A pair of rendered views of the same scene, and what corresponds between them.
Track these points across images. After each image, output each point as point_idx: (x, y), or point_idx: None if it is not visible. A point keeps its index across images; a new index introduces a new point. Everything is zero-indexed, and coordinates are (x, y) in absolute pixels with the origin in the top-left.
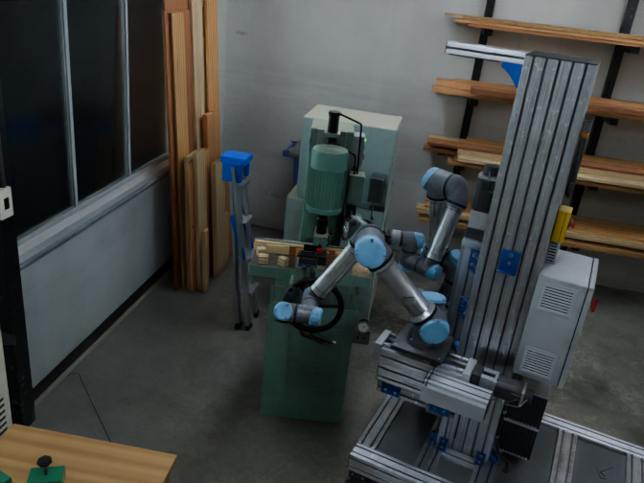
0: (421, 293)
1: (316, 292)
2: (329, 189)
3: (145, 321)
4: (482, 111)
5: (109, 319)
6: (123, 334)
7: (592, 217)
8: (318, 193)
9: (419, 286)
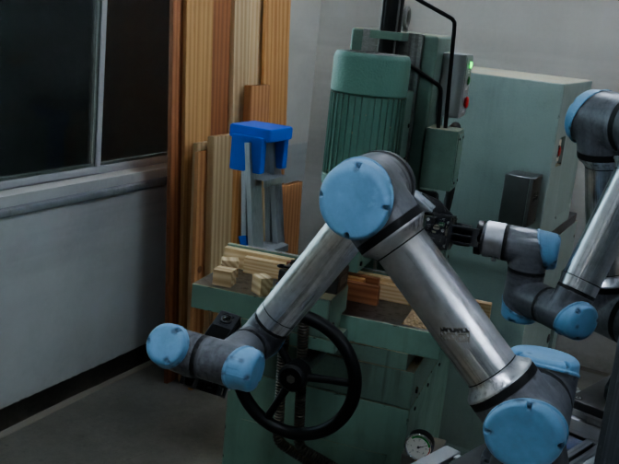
0: (494, 328)
1: (263, 319)
2: (360, 133)
3: (86, 422)
4: None
5: (21, 407)
6: (36, 437)
7: None
8: (340, 141)
9: None
